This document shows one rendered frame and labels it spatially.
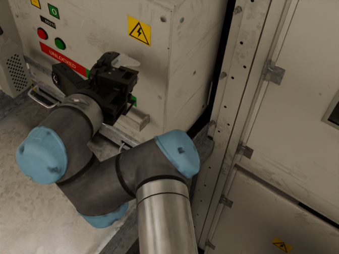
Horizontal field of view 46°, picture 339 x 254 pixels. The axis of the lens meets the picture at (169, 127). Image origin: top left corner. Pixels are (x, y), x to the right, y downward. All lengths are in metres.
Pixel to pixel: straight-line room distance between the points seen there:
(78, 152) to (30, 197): 0.53
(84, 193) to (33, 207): 0.49
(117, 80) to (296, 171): 0.56
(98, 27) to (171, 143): 0.40
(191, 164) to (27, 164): 0.24
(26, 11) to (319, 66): 0.69
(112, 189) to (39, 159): 0.12
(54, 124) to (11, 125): 0.66
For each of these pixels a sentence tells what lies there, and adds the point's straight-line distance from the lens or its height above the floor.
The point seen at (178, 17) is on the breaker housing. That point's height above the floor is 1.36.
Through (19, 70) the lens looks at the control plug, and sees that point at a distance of 1.15.
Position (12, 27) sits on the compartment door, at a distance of 1.39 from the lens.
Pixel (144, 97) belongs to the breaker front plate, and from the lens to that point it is 0.92.
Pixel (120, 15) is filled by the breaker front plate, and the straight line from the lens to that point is 0.81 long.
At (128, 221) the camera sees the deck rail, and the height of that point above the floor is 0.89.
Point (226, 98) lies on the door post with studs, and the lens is 1.05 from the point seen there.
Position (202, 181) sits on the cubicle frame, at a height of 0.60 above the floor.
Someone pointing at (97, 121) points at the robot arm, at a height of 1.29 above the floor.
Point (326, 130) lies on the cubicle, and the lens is 0.94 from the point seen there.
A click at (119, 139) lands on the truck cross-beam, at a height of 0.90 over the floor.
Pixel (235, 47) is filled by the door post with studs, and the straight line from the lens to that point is 0.93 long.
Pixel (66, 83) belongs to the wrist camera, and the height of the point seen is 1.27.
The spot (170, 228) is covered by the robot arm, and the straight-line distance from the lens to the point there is 0.52.
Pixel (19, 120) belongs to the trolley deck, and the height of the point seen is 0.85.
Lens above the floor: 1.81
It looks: 53 degrees down
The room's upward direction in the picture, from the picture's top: 5 degrees clockwise
